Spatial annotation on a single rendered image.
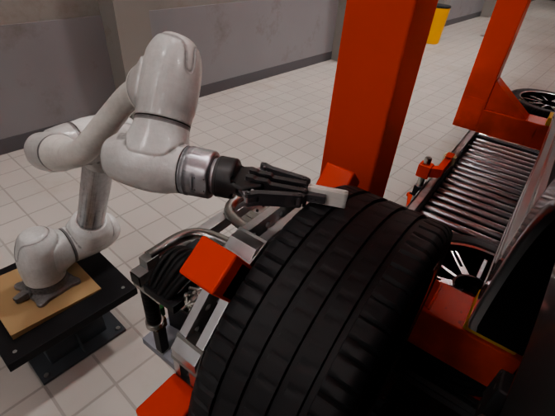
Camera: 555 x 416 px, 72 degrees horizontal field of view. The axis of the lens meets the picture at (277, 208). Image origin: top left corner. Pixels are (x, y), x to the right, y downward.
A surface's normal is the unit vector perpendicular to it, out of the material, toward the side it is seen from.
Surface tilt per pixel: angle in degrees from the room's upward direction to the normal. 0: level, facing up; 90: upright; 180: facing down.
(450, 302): 0
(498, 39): 90
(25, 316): 3
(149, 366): 0
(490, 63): 90
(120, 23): 90
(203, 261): 35
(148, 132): 49
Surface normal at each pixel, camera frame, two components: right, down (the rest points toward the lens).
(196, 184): -0.19, 0.53
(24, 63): 0.75, 0.43
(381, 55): -0.59, 0.45
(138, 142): -0.14, -0.13
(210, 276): -0.29, -0.40
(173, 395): 0.07, -0.80
